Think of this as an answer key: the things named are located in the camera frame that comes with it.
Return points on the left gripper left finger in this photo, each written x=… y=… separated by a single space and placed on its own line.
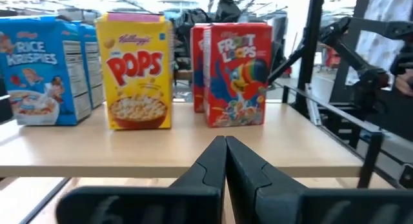
x=193 y=201

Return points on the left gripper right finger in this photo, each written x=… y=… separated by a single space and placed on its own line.
x=274 y=204

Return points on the red Froot Loops cereal box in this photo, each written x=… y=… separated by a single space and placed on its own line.
x=238 y=75
x=197 y=62

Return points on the yellow Pops cereal box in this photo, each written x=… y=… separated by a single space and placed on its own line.
x=135 y=72

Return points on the blue Rice Krispies cereal box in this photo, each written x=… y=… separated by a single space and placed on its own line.
x=95 y=66
x=35 y=72

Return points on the person's hand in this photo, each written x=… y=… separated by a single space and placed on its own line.
x=405 y=83

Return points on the white patterned cloth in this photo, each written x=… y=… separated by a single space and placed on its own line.
x=380 y=11

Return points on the wooden shelf with black frame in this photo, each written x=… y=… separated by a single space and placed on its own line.
x=193 y=146

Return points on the black metal table frame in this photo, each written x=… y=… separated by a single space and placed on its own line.
x=309 y=40

